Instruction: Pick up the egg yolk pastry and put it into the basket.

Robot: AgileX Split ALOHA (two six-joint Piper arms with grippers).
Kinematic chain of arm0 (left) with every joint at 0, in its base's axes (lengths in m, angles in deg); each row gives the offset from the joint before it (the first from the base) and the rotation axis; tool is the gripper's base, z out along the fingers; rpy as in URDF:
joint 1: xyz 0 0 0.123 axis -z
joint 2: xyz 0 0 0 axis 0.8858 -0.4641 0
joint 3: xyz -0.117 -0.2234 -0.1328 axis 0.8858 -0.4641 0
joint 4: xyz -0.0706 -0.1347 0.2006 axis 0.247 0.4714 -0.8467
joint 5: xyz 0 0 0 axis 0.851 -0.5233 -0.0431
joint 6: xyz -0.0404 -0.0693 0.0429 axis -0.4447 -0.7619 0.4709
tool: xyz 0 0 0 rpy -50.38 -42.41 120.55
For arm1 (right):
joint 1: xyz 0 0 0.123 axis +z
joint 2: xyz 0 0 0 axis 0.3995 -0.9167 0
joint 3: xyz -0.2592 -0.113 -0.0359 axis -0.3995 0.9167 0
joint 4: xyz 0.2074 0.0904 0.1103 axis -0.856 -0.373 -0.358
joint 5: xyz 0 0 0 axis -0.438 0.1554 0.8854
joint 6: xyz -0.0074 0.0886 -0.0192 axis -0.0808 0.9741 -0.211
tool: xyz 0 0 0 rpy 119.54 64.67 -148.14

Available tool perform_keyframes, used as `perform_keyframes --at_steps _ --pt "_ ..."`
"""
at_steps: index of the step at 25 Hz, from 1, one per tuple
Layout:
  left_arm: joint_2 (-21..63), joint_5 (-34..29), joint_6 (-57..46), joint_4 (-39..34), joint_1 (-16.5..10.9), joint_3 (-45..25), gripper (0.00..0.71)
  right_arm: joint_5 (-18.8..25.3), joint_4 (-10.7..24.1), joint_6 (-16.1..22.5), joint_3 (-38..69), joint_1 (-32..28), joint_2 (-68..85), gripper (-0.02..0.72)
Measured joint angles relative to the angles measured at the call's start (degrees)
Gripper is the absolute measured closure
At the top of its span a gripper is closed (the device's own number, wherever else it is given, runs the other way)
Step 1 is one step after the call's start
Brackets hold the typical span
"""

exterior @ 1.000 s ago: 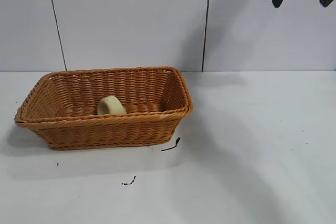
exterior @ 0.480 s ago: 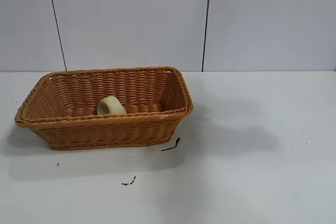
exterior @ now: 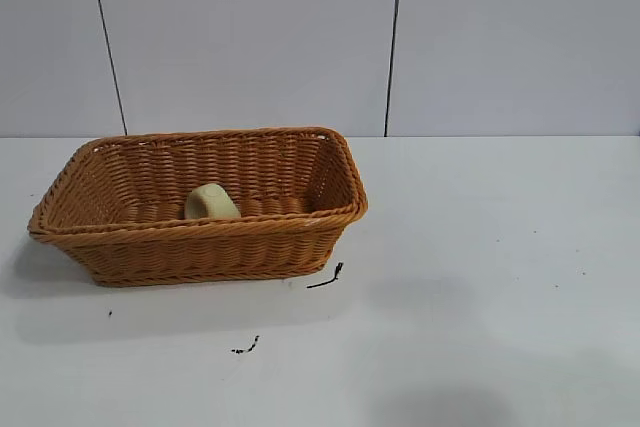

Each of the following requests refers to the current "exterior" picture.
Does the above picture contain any short black scrap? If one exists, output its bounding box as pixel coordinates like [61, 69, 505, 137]
[230, 334, 261, 355]

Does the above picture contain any long black scrap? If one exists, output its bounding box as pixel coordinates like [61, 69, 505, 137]
[306, 261, 345, 291]

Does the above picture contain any brown woven wicker basket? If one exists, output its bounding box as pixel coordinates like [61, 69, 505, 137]
[27, 125, 371, 289]

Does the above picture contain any pale yellow round pastry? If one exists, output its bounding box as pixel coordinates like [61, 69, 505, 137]
[183, 183, 243, 222]

